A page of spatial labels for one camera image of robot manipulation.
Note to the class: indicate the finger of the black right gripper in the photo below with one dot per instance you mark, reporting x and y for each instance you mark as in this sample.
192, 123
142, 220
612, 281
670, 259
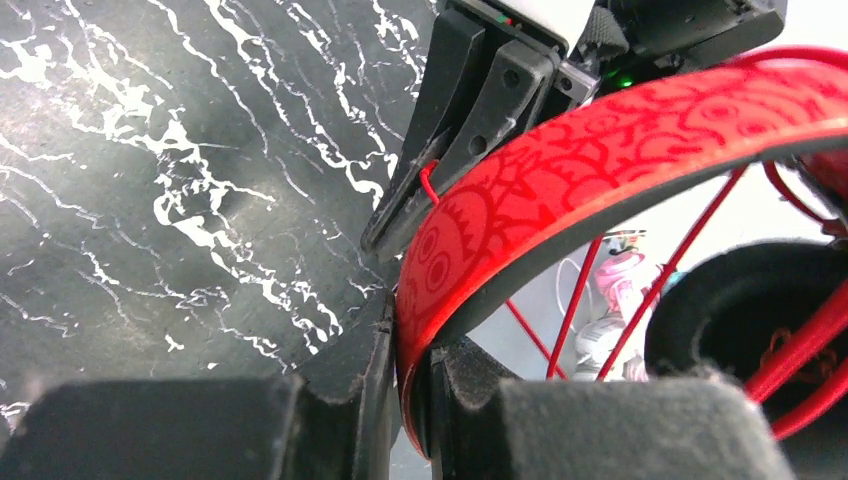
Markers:
514, 96
454, 67

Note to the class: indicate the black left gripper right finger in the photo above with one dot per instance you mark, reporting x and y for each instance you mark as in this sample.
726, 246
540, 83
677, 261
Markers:
486, 424

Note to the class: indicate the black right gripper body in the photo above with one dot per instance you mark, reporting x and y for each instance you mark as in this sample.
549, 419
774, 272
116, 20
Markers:
611, 45

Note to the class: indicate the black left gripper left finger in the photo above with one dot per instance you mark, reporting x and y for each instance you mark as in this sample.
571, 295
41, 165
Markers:
331, 419

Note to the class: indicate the red headphones with cable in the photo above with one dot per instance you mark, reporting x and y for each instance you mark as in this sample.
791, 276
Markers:
568, 180

